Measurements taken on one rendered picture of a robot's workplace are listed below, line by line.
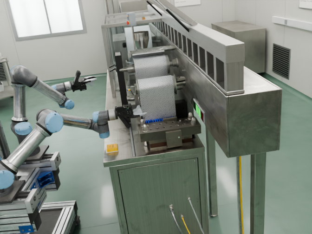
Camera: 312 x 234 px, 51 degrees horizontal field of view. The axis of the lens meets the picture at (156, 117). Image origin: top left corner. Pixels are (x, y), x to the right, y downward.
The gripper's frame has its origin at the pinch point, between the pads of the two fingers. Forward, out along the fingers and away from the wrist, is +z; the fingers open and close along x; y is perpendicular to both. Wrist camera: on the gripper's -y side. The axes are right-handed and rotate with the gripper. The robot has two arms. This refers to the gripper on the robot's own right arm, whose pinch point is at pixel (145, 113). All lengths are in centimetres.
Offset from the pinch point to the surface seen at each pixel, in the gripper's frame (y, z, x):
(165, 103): 4.9, 14.5, -0.3
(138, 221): -69, -15, -26
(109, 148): -16.5, -27.1, -12.6
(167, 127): -5.9, 12.9, -16.2
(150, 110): 1.6, 4.2, -0.3
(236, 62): 49, 36, -83
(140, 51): 36.5, 4.1, 30.0
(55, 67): -74, -164, 556
